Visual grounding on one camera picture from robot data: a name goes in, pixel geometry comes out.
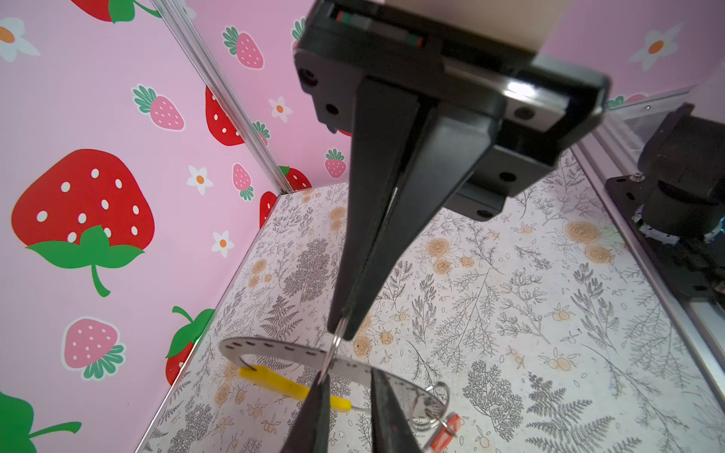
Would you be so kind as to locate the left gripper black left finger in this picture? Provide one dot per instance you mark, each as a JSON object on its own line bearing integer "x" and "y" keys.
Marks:
{"x": 310, "y": 432}

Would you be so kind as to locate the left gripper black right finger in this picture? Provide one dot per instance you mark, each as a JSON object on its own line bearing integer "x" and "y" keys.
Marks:
{"x": 391, "y": 432}

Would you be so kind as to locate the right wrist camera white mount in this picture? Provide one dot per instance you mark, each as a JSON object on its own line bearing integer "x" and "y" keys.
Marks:
{"x": 525, "y": 24}

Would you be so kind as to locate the aluminium frame rail front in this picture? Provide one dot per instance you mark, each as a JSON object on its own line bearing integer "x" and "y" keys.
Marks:
{"x": 666, "y": 197}

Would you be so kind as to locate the grey keyring loop yellow tag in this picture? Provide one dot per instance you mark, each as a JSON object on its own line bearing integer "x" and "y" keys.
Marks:
{"x": 422, "y": 407}

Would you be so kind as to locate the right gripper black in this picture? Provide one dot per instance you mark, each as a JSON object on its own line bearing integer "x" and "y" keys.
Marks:
{"x": 387, "y": 77}

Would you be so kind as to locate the key with red tag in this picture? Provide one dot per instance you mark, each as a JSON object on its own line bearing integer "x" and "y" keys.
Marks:
{"x": 444, "y": 434}

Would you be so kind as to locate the aluminium corner post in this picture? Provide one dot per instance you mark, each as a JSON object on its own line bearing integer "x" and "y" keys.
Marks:
{"x": 183, "y": 30}

